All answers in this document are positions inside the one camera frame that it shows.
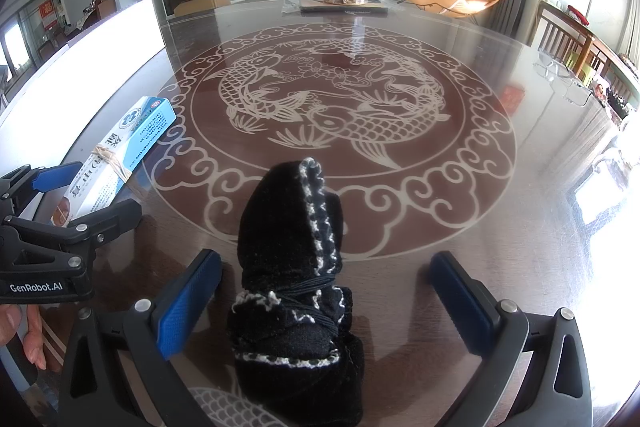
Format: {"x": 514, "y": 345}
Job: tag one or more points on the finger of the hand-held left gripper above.
{"x": 55, "y": 177}
{"x": 115, "y": 217}

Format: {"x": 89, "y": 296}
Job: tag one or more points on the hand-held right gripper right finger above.
{"x": 462, "y": 302}

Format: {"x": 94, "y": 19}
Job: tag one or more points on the blue white medicine box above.
{"x": 125, "y": 142}

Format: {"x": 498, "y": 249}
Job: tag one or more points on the black beaded hair bow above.
{"x": 290, "y": 257}

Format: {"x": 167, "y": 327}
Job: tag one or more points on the plastic wrapped flat tray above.
{"x": 300, "y": 7}

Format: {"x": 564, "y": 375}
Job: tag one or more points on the dark wooden desktop with pattern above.
{"x": 450, "y": 207}

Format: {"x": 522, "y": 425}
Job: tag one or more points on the brown cardboard box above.
{"x": 202, "y": 4}

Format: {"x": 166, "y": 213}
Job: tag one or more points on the person's left hand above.
{"x": 30, "y": 332}

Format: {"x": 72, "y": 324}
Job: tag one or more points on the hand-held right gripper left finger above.
{"x": 190, "y": 302}

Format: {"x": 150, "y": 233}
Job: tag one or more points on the clear plastic tray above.
{"x": 562, "y": 77}

